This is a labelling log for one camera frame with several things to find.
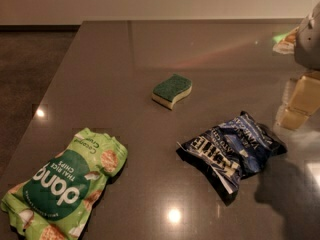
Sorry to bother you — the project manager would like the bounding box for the blue kettle chip bag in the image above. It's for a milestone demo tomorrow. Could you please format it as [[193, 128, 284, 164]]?
[[177, 111, 287, 198]]

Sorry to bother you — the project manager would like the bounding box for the green and yellow sponge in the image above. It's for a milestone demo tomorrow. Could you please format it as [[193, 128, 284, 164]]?
[[152, 74, 192, 110]]

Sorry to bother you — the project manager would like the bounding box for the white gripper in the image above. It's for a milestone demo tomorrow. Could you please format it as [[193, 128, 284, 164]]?
[[273, 2, 320, 130]]

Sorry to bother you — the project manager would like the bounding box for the green rice chip bag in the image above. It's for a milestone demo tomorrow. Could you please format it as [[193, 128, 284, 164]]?
[[1, 128, 128, 240]]

